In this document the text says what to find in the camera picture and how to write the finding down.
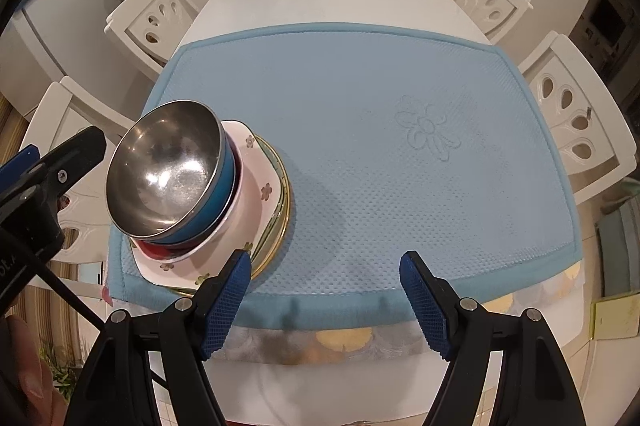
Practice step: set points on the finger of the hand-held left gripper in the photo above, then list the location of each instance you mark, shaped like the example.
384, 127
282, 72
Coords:
75, 156
22, 161

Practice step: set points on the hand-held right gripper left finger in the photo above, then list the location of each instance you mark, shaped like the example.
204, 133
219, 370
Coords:
225, 306

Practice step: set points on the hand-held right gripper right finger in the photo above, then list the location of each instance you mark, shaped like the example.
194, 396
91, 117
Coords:
425, 301

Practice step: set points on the pink polka dot bowl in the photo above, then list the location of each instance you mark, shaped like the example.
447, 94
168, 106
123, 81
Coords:
220, 231

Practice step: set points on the red steel bowl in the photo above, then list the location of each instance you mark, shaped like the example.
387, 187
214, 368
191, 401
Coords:
165, 250

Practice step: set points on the blue steel bowl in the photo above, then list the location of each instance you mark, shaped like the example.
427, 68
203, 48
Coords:
165, 171

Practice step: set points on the white floral plate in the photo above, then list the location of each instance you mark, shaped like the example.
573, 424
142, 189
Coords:
281, 216
260, 166

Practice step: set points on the person's left hand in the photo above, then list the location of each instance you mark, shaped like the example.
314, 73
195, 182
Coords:
35, 381

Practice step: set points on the floral printed table cover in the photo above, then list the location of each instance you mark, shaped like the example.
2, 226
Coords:
350, 341

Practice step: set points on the light blue textured mat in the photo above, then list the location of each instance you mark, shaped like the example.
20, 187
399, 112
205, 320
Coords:
375, 181

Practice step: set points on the green potted plant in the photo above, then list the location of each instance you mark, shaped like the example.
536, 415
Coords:
60, 366

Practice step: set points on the yellow-green board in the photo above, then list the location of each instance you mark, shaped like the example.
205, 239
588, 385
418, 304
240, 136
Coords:
615, 316

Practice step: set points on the white carved chair with sticker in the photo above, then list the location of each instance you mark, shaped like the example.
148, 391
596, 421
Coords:
570, 71

